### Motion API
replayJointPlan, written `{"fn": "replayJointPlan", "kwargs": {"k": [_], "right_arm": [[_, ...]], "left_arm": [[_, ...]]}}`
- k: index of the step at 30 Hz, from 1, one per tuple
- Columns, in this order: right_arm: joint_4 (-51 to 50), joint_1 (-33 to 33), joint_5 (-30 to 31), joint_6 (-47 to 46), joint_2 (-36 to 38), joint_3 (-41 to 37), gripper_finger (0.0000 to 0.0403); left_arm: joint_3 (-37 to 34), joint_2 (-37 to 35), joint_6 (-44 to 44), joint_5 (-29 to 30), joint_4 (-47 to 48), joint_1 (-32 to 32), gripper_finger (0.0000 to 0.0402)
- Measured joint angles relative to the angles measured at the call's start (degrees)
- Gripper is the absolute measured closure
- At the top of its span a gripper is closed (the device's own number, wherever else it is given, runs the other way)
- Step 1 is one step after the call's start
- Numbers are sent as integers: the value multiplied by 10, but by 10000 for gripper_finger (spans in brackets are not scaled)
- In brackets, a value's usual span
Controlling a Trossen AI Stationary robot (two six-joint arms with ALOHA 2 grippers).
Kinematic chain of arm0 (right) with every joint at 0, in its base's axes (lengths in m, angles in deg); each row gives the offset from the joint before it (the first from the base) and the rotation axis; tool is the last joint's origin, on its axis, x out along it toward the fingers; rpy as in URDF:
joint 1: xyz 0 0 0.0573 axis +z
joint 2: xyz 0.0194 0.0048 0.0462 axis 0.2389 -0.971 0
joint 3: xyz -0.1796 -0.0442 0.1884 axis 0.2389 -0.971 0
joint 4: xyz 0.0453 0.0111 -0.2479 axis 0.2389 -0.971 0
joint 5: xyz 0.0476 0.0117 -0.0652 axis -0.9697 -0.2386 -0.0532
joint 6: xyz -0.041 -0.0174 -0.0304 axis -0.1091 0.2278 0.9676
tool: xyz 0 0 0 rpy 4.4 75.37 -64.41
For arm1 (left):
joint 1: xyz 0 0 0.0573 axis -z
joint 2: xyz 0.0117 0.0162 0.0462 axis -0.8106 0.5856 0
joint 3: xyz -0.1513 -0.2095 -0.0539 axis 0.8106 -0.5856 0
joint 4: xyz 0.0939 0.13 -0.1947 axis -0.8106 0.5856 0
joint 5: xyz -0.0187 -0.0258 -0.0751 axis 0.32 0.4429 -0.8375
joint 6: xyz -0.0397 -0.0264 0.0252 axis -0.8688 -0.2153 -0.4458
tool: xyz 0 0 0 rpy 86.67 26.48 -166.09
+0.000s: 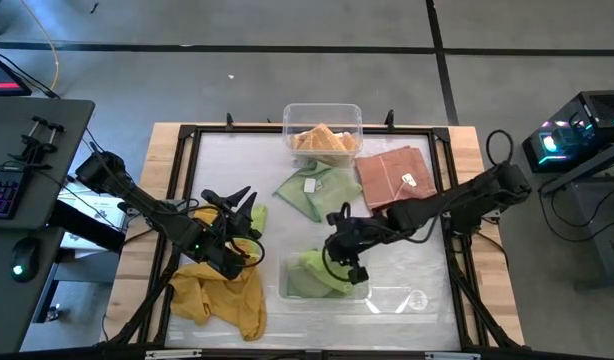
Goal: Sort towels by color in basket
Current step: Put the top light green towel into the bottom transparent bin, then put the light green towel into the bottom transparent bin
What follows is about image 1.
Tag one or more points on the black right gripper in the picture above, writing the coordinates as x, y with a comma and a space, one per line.
347, 237

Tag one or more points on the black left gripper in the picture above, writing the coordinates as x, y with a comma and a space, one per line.
217, 250

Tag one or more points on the lime green towel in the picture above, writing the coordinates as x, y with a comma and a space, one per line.
260, 216
319, 265

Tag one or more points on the small mustard yellow towel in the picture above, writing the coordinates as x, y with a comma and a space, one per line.
207, 216

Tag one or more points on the sage green towel with label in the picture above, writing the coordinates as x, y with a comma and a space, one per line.
332, 197

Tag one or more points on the white paper tag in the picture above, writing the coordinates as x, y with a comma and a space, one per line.
309, 185
409, 179

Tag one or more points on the salmon pink towel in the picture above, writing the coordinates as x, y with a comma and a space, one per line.
387, 175

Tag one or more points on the large mustard yellow towel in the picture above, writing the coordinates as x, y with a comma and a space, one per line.
222, 300

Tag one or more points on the light orange towel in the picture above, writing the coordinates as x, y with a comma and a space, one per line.
322, 140

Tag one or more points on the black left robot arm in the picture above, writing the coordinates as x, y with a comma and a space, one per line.
137, 200

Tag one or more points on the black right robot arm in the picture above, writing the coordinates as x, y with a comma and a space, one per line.
467, 200

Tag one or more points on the clear plastic bin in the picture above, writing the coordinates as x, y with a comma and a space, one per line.
297, 115
287, 255

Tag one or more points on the black support beam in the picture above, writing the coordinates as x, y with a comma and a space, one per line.
87, 227

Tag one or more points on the black clamp holder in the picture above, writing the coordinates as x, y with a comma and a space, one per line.
34, 145

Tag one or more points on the black computer mouse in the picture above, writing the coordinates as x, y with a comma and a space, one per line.
24, 257

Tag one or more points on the black keyboard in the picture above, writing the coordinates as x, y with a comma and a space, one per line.
2, 195

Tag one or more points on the dark grey side desk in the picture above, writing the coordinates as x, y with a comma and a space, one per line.
587, 170

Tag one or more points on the black computer tower with lights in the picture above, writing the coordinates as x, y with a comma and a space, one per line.
602, 112

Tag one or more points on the black metal table frame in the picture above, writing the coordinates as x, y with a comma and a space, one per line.
237, 129

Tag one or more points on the white table edge bracket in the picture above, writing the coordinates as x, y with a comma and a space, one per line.
452, 356
173, 354

